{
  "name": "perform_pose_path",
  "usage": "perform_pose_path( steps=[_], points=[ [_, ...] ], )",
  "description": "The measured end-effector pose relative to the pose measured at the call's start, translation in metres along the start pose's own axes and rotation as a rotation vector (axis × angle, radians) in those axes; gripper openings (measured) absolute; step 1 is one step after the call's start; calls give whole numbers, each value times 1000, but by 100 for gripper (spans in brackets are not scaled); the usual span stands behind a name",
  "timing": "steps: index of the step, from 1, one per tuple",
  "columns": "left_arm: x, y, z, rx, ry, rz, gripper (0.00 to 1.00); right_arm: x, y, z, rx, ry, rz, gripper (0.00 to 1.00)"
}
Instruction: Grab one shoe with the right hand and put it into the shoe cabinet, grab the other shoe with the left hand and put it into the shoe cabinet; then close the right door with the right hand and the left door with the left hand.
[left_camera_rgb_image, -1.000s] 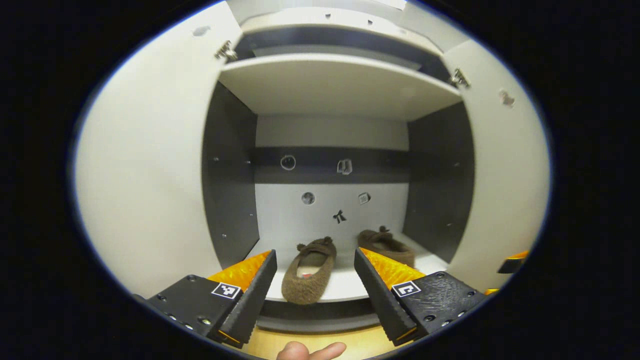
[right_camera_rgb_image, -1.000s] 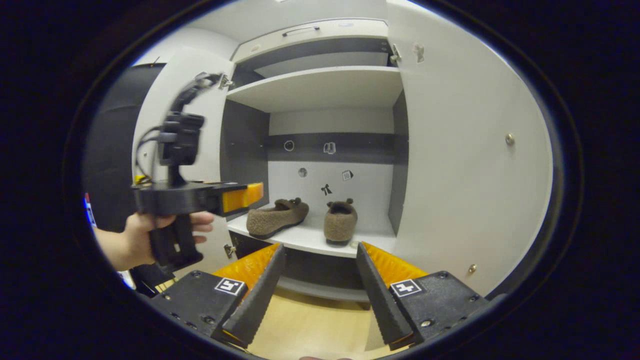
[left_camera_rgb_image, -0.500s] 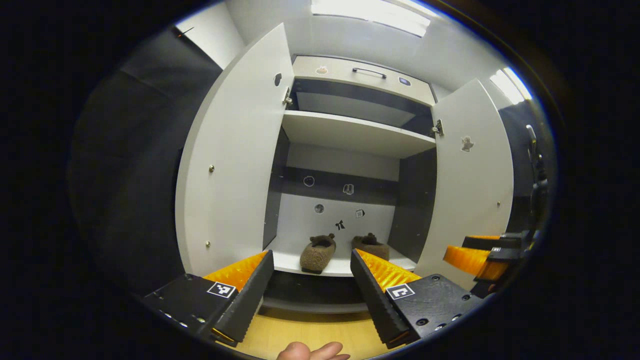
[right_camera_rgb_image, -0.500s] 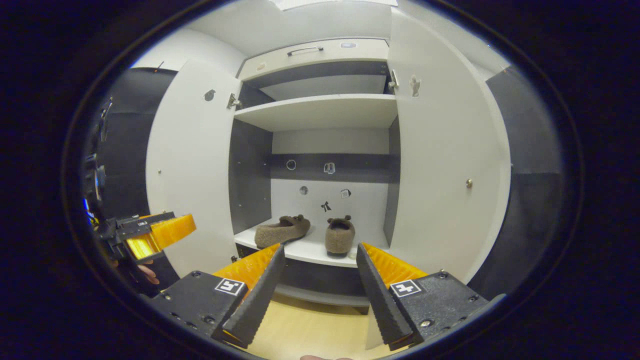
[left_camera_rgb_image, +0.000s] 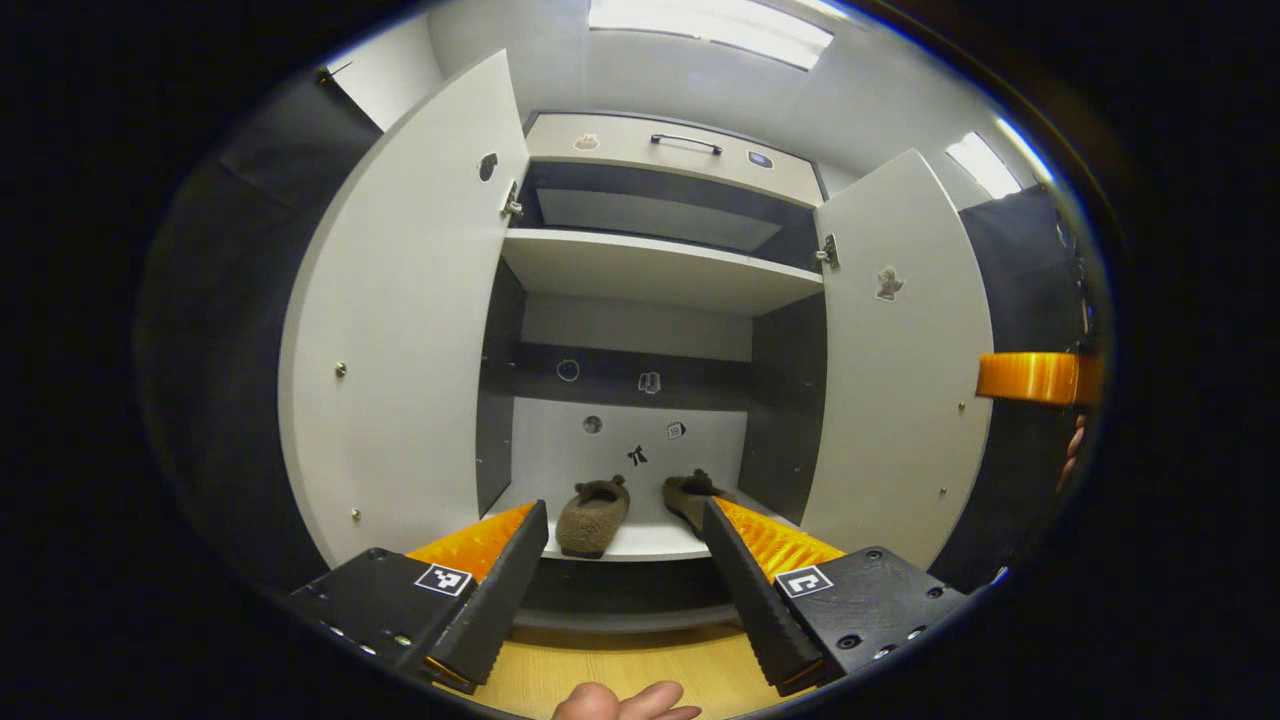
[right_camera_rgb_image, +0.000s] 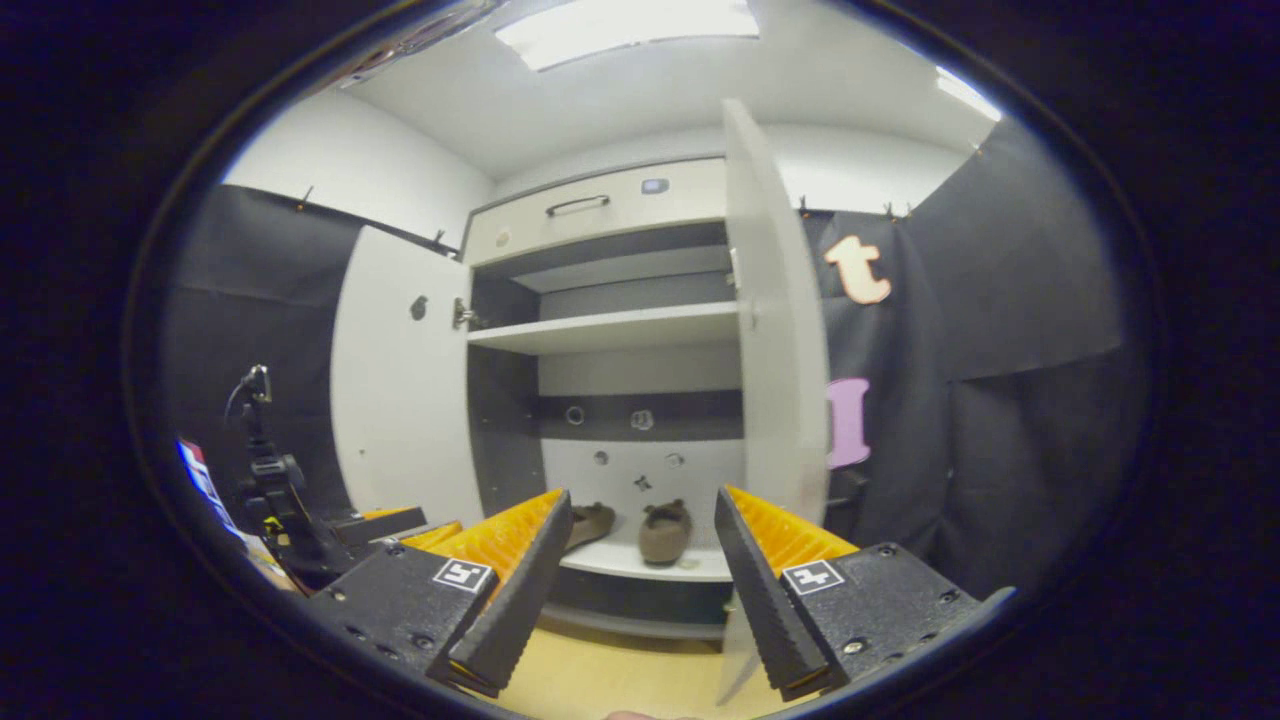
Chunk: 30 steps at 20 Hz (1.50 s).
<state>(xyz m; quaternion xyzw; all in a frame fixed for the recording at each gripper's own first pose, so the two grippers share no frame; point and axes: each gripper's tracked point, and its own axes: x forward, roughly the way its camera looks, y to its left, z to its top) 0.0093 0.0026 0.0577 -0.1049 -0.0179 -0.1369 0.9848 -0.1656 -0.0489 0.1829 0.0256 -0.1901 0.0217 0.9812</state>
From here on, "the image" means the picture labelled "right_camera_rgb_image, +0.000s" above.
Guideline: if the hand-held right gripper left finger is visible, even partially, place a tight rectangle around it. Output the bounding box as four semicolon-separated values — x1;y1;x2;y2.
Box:
305;488;574;698

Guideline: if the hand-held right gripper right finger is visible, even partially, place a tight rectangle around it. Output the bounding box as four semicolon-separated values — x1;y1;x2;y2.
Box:
714;485;1016;701

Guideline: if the brown suede shoe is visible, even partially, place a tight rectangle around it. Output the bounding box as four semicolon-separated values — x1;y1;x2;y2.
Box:
638;499;694;566
565;502;618;554

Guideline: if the white shoe cabinet door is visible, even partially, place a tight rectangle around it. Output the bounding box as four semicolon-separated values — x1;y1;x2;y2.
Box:
330;225;487;529
716;98;832;706

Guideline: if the white shoe cabinet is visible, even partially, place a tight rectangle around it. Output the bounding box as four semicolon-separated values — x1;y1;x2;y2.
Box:
462;155;747;641

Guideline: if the white cabinet drawer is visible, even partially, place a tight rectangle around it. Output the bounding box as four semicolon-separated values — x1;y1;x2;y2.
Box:
465;158;730;267

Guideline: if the ceiling light panel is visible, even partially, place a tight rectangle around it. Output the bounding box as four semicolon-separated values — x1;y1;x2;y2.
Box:
494;0;761;73
934;65;1003;123

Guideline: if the colourful wall poster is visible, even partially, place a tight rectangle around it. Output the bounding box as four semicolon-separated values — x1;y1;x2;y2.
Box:
177;438;242;546

